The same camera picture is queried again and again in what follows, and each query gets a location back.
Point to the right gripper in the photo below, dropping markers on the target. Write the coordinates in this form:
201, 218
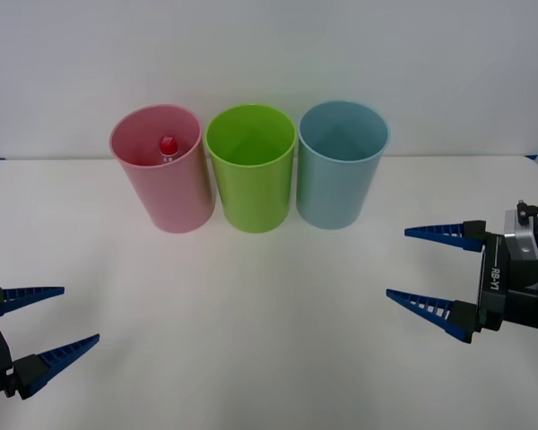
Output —
506, 286

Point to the clear bottle with red cap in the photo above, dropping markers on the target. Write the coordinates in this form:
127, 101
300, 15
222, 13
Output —
168, 145

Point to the pale blue plastic bin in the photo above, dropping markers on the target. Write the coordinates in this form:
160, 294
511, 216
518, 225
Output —
332, 192

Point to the pink plastic bin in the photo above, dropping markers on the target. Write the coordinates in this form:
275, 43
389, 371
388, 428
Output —
175, 197

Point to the yellow-green plastic bin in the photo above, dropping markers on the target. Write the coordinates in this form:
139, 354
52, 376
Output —
255, 197

